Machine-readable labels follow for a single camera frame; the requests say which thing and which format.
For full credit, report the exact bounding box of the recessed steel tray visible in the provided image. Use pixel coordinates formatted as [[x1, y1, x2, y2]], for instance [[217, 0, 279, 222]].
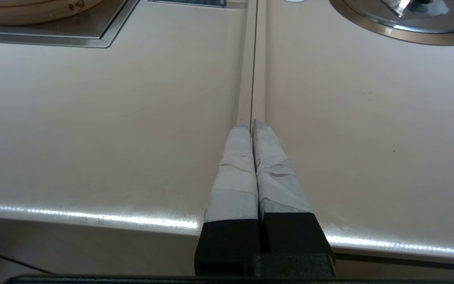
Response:
[[0, 0, 140, 49]]

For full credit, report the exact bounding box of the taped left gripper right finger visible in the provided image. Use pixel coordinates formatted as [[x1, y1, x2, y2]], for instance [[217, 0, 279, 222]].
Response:
[[252, 119, 336, 256]]

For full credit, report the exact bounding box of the tall bamboo steamer stack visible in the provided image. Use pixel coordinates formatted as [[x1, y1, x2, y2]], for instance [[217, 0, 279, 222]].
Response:
[[0, 0, 104, 26]]

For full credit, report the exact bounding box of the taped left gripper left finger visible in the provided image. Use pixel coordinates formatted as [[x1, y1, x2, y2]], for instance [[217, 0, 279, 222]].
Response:
[[195, 123, 260, 277]]

